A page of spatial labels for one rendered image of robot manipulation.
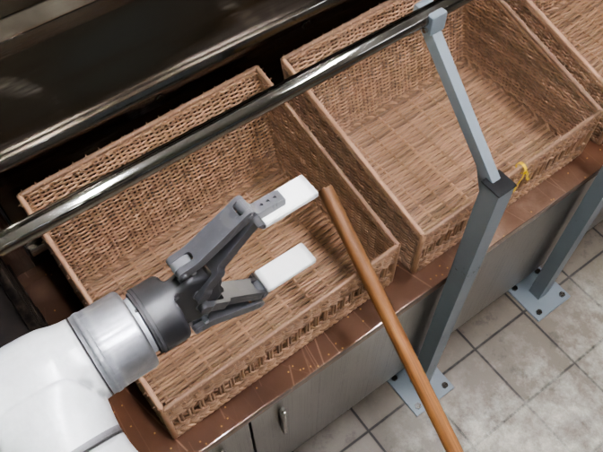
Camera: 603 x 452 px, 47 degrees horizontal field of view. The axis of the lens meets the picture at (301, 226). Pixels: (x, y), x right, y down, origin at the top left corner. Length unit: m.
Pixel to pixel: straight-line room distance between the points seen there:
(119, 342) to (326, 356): 0.78
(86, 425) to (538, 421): 1.57
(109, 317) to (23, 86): 0.67
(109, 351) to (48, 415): 0.08
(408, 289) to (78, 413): 0.95
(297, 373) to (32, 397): 0.80
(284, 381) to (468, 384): 0.80
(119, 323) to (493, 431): 1.49
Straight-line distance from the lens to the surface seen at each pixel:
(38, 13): 1.21
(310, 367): 1.42
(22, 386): 0.69
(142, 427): 1.41
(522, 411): 2.09
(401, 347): 1.32
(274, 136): 1.60
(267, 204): 0.69
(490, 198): 1.22
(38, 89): 1.30
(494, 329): 2.16
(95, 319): 0.70
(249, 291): 0.80
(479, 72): 1.91
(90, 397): 0.69
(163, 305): 0.70
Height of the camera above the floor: 1.90
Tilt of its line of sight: 57 degrees down
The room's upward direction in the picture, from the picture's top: straight up
